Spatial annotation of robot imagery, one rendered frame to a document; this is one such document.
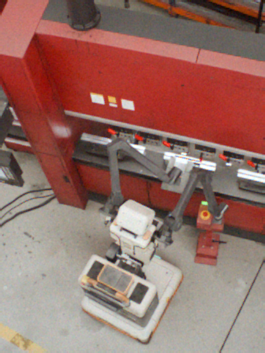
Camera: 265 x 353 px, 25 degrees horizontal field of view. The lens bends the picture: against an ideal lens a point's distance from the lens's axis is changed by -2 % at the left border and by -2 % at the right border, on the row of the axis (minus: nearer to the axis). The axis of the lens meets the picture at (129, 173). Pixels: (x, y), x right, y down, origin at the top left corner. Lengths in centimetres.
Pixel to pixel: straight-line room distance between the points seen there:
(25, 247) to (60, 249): 32
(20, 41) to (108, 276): 175
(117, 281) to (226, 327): 123
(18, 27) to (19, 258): 245
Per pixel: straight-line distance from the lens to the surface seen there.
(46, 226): 541
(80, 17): 340
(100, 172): 474
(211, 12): 595
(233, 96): 349
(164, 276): 484
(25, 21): 359
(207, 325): 504
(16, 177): 407
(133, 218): 385
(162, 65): 337
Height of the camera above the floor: 494
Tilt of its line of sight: 64 degrees down
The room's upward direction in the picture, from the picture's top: 11 degrees counter-clockwise
